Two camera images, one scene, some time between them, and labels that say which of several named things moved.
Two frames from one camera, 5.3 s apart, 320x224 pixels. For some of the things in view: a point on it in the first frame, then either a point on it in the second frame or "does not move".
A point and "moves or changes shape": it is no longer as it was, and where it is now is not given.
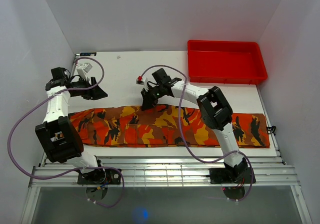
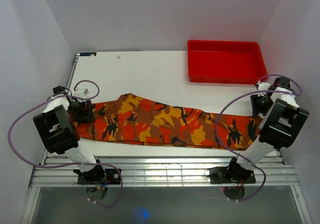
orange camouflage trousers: (167, 126) moves or changes shape
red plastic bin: (225, 61) does not move
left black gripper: (93, 93) -> (86, 115)
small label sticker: (88, 54) does not move
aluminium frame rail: (270, 171) does not move
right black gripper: (148, 102) -> (255, 100)
